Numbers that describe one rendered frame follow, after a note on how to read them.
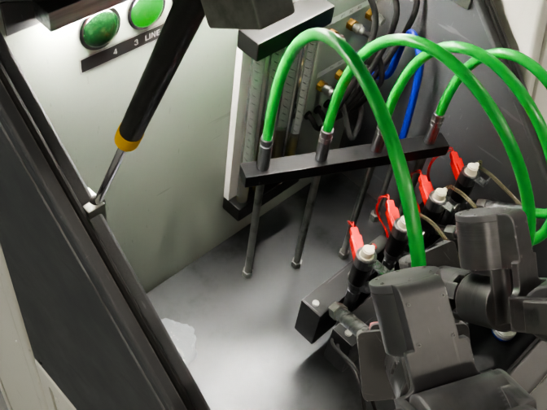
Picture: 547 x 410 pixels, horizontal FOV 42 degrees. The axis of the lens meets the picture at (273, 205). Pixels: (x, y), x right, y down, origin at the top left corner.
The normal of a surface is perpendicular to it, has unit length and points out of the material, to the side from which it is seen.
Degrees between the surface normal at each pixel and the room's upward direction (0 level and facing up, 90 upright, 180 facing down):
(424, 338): 37
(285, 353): 0
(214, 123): 90
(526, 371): 0
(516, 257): 68
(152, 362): 43
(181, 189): 90
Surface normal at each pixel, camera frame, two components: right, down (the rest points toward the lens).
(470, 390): -0.15, -0.85
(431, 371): 0.14, 0.03
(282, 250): 0.11, -0.64
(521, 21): -0.71, 0.48
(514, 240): -0.67, 0.17
